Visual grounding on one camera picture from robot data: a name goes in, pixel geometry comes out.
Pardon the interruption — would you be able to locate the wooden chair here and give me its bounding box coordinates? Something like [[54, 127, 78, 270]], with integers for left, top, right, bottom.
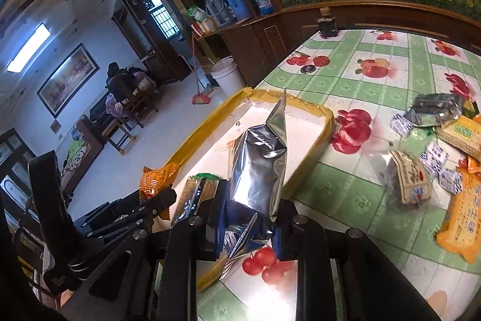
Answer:
[[109, 75, 158, 128]]

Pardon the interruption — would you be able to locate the green checked fruit tablecloth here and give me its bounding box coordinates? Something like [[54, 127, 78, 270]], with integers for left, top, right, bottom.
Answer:
[[188, 26, 481, 321]]

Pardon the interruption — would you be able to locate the blue thermos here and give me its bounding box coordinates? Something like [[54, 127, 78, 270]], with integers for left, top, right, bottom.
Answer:
[[223, 0, 250, 21]]

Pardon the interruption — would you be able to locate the white tray with yellow rim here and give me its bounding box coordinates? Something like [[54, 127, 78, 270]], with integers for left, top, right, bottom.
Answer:
[[141, 88, 336, 292]]

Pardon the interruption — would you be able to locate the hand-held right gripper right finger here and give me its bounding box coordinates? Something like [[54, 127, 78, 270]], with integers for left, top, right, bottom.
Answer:
[[268, 199, 440, 321]]

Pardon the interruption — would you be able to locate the cracker packet with green edge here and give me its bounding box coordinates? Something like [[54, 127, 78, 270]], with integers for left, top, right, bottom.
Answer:
[[436, 115, 481, 156], [171, 172, 222, 227]]

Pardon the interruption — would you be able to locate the grey thermos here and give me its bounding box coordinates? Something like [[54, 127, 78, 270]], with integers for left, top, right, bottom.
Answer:
[[205, 0, 231, 26]]

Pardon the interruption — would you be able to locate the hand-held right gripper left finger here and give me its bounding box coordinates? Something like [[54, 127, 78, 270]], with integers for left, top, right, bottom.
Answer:
[[88, 180, 230, 321]]

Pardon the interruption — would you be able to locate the green bag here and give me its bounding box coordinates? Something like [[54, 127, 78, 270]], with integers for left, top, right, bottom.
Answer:
[[187, 5, 209, 23]]

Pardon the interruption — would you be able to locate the wooden cabinet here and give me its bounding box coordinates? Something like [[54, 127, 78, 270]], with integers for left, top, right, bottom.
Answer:
[[193, 0, 481, 88]]

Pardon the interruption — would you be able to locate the small blue-white patterned packet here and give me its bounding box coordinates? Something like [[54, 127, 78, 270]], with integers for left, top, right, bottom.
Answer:
[[419, 142, 449, 171], [391, 112, 414, 137], [438, 168, 464, 196]]

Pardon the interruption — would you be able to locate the clear packet with beige label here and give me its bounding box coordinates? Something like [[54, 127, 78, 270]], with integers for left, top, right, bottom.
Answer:
[[370, 148, 431, 211]]

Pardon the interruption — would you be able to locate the black sofa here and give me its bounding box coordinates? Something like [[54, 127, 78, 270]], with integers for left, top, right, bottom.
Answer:
[[88, 95, 121, 134]]

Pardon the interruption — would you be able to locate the large yellow-orange biscuit packet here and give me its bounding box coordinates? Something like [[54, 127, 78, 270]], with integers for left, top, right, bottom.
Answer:
[[436, 171, 481, 265]]

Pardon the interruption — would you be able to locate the red broom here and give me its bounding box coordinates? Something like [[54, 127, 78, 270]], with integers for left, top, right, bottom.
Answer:
[[190, 33, 215, 105]]

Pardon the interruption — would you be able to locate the dark glass bottle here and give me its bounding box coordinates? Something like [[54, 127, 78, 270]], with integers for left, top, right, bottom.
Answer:
[[315, 7, 339, 39]]

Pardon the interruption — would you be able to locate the orange snack packet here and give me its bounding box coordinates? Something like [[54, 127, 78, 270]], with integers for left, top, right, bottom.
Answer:
[[456, 156, 481, 175], [139, 162, 181, 220]]

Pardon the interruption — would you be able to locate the barred window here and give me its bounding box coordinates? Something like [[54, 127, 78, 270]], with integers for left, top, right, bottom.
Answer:
[[150, 0, 181, 39]]

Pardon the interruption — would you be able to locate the dark green snack packet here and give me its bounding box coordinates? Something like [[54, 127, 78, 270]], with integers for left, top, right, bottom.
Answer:
[[461, 99, 480, 119]]

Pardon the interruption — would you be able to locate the ceiling light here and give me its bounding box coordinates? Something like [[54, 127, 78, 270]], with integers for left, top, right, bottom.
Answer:
[[7, 23, 51, 73]]

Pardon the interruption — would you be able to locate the red and white box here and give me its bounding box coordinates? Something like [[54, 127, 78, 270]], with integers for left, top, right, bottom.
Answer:
[[191, 18, 218, 36]]

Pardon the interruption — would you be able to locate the wooden stool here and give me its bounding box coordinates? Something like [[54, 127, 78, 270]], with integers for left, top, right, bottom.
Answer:
[[101, 114, 136, 155]]

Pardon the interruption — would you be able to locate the framed wall painting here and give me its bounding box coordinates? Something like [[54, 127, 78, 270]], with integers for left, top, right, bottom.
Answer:
[[36, 43, 100, 119]]

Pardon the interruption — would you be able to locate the white plastic bucket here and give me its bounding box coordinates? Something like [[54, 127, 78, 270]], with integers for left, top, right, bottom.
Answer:
[[210, 57, 247, 96]]

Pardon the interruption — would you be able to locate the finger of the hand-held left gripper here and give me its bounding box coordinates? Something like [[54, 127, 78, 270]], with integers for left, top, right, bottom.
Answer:
[[73, 193, 141, 235], [90, 187, 177, 242]]

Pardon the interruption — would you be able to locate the silver foil snack packet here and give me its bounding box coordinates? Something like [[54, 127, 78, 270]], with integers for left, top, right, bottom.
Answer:
[[404, 92, 464, 128], [220, 90, 288, 271]]

